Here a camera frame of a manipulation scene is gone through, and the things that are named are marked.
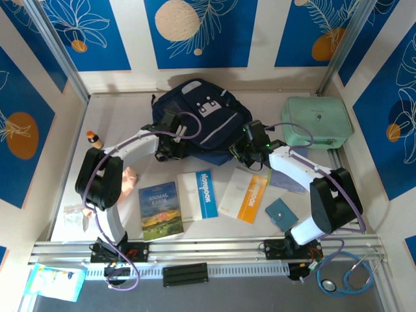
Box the navy blue backpack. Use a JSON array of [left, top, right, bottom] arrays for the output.
[[150, 77, 254, 166]]

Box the blue notebook with green spine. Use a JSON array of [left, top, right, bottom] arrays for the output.
[[266, 168, 308, 195]]

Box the white and orange notebook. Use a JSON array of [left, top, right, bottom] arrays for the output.
[[216, 166, 268, 225]]

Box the white and blue notebook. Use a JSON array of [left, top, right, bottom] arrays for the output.
[[177, 168, 219, 224]]

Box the Animal Farm paperback book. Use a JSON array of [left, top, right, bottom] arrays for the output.
[[138, 181, 185, 242]]

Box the mint green zip case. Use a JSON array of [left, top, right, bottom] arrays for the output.
[[281, 96, 355, 150]]

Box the pink manikin piece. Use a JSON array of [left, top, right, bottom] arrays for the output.
[[83, 166, 140, 219]]

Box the small teal notebook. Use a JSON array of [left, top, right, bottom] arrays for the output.
[[265, 198, 299, 232]]

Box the brown bottle with orange cap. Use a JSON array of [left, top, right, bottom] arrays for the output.
[[85, 130, 105, 151]]

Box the clear plastic bag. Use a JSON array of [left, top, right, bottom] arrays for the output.
[[62, 204, 90, 233]]

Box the black ribbed block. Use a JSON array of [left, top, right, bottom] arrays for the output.
[[162, 262, 209, 288]]

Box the blue stethoscope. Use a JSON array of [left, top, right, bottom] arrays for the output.
[[317, 250, 383, 297]]

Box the wet wipes packet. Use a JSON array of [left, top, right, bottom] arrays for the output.
[[23, 263, 88, 303]]

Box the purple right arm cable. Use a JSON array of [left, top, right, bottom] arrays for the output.
[[265, 122, 367, 283]]

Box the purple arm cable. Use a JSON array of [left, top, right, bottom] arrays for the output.
[[81, 112, 202, 292], [265, 122, 367, 283]]

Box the long aluminium mounting rail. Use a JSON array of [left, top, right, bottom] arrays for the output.
[[27, 235, 389, 266]]

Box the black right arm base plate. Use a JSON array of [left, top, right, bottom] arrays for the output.
[[263, 239, 324, 261]]

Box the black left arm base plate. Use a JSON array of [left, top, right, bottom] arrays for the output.
[[90, 240, 150, 263]]

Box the white slotted cable duct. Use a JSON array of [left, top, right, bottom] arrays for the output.
[[83, 263, 290, 281]]

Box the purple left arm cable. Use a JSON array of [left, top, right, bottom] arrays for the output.
[[81, 112, 202, 292]]

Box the aluminium frame post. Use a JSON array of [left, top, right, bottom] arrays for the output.
[[24, 0, 90, 103], [317, 0, 374, 95]]

